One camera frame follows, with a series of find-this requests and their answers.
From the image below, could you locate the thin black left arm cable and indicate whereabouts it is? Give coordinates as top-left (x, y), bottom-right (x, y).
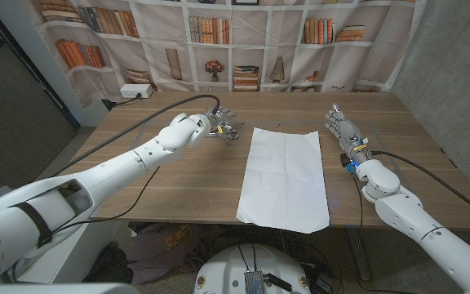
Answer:
top-left (51, 165), bottom-right (161, 236)

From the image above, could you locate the white power strip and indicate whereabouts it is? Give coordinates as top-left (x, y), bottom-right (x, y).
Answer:
top-left (119, 83), bottom-right (154, 100)

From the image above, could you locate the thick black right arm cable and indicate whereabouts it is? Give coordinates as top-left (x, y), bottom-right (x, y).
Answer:
top-left (371, 150), bottom-right (470, 225)

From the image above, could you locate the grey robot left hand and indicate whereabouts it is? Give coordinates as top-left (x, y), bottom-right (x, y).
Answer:
top-left (204, 106), bottom-right (241, 144)

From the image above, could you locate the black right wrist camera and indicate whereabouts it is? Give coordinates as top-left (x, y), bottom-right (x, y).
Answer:
top-left (339, 153), bottom-right (357, 175)

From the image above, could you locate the silver adjustable wrench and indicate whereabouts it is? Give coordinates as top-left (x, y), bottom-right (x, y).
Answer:
top-left (204, 128), bottom-right (241, 143)

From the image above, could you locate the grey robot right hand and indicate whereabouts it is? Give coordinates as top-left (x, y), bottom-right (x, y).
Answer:
top-left (325, 103), bottom-right (371, 164)

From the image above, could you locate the purple cloth on floor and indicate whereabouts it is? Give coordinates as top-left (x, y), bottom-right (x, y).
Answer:
top-left (126, 223), bottom-right (203, 286)

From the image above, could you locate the white robot torso base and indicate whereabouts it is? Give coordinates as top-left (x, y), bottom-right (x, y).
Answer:
top-left (193, 243), bottom-right (313, 294)

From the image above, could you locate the white robot chest shell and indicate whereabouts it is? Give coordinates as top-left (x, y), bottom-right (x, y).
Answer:
top-left (0, 283), bottom-right (140, 294)

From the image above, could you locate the black power plug cable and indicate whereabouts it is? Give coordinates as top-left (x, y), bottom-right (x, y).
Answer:
top-left (100, 92), bottom-right (143, 112)

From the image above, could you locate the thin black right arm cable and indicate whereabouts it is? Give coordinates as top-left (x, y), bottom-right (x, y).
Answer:
top-left (351, 171), bottom-right (365, 283)

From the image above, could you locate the grey finned electronics module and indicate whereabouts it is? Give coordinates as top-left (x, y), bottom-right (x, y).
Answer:
top-left (244, 269), bottom-right (264, 294)

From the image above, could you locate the white paper sheet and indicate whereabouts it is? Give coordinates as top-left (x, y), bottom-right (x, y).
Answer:
top-left (235, 127), bottom-right (331, 234)

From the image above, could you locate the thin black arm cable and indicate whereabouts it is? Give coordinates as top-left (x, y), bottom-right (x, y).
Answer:
top-left (51, 165), bottom-right (161, 236)
top-left (351, 171), bottom-right (365, 283)

